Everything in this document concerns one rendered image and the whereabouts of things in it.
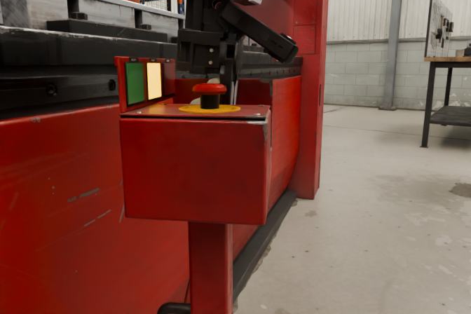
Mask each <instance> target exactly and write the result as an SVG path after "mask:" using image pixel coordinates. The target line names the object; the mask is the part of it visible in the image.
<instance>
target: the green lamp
mask: <svg viewBox="0 0 471 314"><path fill-rule="evenodd" d="M126 72H127V84H128V104H134V103H137V102H142V101H144V77H143V64H142V63H126Z"/></svg>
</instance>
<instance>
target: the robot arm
mask: <svg viewBox="0 0 471 314"><path fill-rule="evenodd" d="M241 1H248V0H186V17H185V29H184V28H182V30H178V32H177V61H176V69H177V70H180V71H189V73H190V74H202V75H205V74H219V77H217V78H211V79H210V80H209V81H208V82H207V83H220V84H222V85H224V86H226V89H227V91H226V93H225V94H223V95H219V104H236V100H237V94H238V83H239V75H240V73H241V69H242V63H243V40H244V39H245V36H247V37H249V38H250V39H251V40H253V41H255V42H256V43H258V44H259V45H260V46H262V47H263V48H265V49H266V50H267V51H269V52H268V54H269V55H270V56H271V57H272V58H273V59H274V60H275V61H278V62H281V63H282V64H283V63H284V62H285V63H291V62H292V60H293V59H294V58H295V56H296V54H297V53H298V52H299V48H298V47H297V46H296V42H295V41H293V40H292V38H291V37H290V36H286V35H284V34H283V33H281V34H279V33H277V32H275V31H274V30H272V29H271V28H270V27H268V26H266V25H265V24H264V23H262V22H260V21H259V20H257V19H256V18H255V17H253V16H252V15H250V14H249V13H247V12H246V11H244V10H243V9H241V8H240V7H238V6H237V5H235V4H234V3H233V2H241ZM218 3H220V4H218ZM217 4H218V7H219V8H218V9H216V5H217ZM180 41H181V56H180V61H179V55H180Z"/></svg>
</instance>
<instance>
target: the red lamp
mask: <svg viewBox="0 0 471 314"><path fill-rule="evenodd" d="M163 71H164V90H165V95H169V94H172V93H175V85H174V64H173V63H163Z"/></svg>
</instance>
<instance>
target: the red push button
mask: <svg viewBox="0 0 471 314"><path fill-rule="evenodd" d="M192 91H193V93H194V94H195V95H200V108H201V109H218V108H219V95H223V94H225V93H226V91H227V89H226V86H224V85H222V84H220V83H199V84H197V85H195V86H194V87H193V90H192Z"/></svg>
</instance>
